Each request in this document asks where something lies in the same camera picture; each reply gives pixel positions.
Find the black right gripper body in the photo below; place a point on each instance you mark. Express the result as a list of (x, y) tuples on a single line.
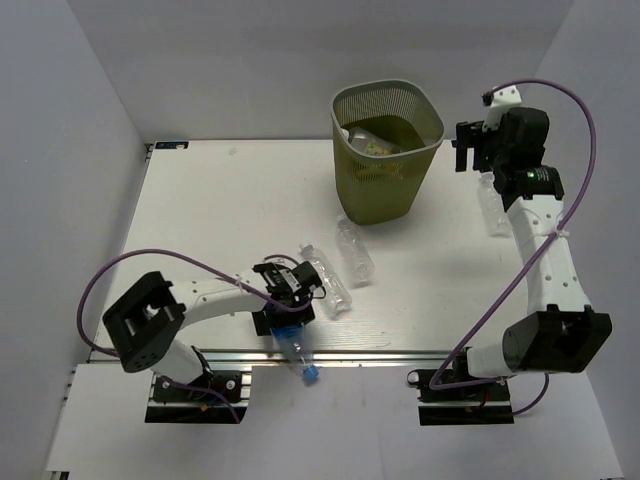
[(500, 153)]

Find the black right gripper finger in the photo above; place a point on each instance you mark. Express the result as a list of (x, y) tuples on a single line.
[(482, 159), (467, 136)]

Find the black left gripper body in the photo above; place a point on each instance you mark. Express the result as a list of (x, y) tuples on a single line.
[(300, 300)]

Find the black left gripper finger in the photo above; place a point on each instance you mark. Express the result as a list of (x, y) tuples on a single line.
[(263, 322), (298, 318)]

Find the blue label water bottle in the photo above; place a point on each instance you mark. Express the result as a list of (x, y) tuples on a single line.
[(294, 345)]

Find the clear bottle white cap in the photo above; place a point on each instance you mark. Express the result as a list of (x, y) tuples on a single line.
[(369, 175)]

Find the square bottle yellow label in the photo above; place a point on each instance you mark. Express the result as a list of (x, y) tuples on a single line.
[(367, 143)]

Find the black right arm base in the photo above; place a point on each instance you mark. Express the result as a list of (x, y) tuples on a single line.
[(487, 404)]

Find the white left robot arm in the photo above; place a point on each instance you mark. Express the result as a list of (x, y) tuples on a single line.
[(144, 322)]

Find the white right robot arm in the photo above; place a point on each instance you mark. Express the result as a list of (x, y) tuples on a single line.
[(561, 332)]

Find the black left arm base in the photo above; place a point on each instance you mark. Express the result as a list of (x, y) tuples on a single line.
[(222, 400)]

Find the olive green mesh bin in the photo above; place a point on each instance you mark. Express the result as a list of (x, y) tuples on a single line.
[(397, 111)]

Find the clear crumpled bottle centre-left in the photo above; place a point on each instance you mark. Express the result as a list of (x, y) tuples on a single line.
[(337, 298)]

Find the clear bottle far right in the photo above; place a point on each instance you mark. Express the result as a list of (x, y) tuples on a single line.
[(496, 221)]

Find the clear crumpled bottle centre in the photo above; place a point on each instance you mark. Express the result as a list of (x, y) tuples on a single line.
[(360, 266)]

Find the left blue table sticker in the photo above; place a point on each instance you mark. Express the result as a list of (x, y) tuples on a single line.
[(171, 145)]

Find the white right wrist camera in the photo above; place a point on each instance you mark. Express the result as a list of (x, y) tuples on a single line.
[(499, 103)]

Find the aluminium table front rail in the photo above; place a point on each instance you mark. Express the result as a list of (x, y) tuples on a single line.
[(330, 358)]

